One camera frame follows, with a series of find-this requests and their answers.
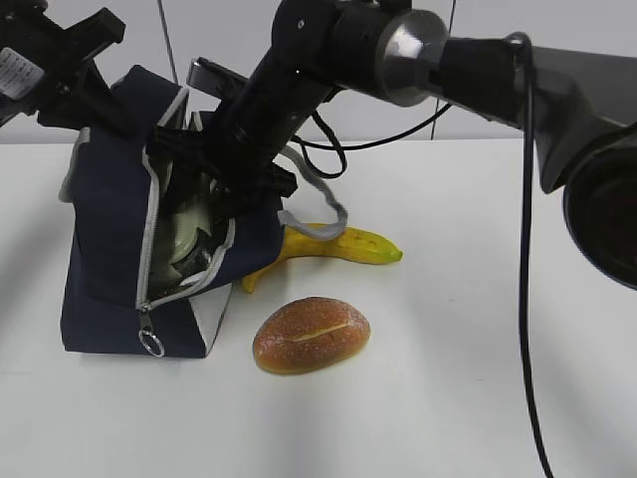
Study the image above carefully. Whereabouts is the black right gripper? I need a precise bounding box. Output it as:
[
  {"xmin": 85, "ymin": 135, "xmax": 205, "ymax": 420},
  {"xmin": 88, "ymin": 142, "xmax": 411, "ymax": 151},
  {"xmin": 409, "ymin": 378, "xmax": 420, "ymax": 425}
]
[{"xmin": 146, "ymin": 91, "xmax": 299, "ymax": 216}]

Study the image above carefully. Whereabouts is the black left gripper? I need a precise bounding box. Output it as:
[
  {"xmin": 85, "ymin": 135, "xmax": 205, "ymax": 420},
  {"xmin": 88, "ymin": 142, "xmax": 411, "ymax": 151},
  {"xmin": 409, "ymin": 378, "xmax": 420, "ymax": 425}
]
[{"xmin": 1, "ymin": 1, "xmax": 140, "ymax": 138}]

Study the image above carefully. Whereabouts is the glass container green lid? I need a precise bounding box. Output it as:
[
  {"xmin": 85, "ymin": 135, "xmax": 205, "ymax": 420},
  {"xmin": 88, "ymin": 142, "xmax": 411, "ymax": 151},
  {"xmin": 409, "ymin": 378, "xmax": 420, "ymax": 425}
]
[{"xmin": 167, "ymin": 198, "xmax": 218, "ymax": 279}]

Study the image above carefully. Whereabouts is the yellow banana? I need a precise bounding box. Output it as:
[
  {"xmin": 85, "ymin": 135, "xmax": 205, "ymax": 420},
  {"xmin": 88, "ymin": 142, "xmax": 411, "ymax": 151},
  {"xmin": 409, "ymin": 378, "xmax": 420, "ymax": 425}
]
[{"xmin": 241, "ymin": 226, "xmax": 403, "ymax": 294}]

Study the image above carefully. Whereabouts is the brown bread roll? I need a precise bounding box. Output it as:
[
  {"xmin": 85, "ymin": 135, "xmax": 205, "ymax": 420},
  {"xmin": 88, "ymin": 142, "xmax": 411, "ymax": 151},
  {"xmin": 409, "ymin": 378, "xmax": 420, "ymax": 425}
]
[{"xmin": 253, "ymin": 297, "xmax": 371, "ymax": 374}]

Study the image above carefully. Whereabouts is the navy lunch bag grey trim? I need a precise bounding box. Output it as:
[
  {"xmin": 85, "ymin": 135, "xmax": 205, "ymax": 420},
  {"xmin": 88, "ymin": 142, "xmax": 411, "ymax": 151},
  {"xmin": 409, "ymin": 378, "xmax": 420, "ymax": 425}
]
[{"xmin": 60, "ymin": 66, "xmax": 284, "ymax": 359}]

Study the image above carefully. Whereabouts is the metal zipper pull ring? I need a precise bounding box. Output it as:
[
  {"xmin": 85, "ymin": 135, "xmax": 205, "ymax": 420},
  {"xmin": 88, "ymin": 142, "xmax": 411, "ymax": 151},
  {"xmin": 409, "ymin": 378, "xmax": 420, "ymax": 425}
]
[{"xmin": 137, "ymin": 304, "xmax": 166, "ymax": 359}]

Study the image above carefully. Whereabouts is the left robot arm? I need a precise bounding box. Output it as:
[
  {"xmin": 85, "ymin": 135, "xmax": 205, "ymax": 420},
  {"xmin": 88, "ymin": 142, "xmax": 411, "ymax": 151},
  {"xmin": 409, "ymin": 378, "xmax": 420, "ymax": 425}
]
[{"xmin": 1, "ymin": 1, "xmax": 140, "ymax": 137}]

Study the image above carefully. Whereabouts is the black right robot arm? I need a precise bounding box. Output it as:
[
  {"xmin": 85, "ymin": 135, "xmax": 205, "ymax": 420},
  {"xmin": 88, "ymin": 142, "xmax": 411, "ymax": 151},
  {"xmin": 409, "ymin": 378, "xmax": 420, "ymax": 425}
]
[{"xmin": 147, "ymin": 1, "xmax": 636, "ymax": 288}]

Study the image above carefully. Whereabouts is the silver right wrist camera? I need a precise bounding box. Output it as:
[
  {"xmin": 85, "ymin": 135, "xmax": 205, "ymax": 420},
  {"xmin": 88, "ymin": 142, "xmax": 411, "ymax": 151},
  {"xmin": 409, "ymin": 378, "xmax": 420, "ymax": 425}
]
[{"xmin": 186, "ymin": 57, "xmax": 248, "ymax": 101}]

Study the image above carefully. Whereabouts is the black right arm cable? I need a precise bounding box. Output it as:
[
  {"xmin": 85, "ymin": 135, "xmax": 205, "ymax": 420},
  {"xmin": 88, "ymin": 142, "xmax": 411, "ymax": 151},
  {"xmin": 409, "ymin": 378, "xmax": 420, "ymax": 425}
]
[{"xmin": 288, "ymin": 32, "xmax": 556, "ymax": 478}]

